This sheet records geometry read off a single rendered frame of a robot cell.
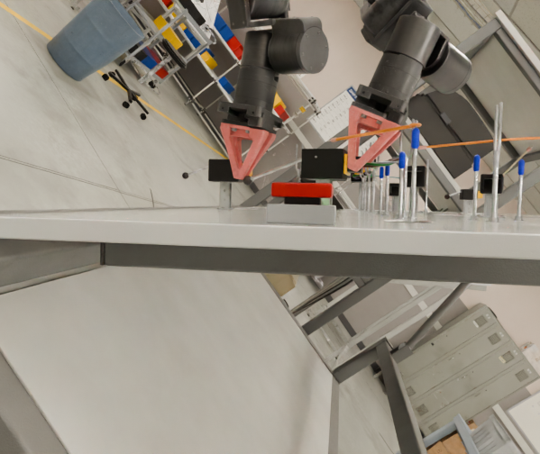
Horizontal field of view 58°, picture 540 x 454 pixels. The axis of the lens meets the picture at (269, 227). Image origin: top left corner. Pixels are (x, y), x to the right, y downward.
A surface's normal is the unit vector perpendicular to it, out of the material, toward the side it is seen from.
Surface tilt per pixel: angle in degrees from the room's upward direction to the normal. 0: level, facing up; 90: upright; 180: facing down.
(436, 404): 90
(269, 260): 90
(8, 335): 0
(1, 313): 0
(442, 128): 90
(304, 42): 57
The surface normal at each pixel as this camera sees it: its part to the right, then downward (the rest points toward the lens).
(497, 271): -0.15, 0.05
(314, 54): 0.69, 0.20
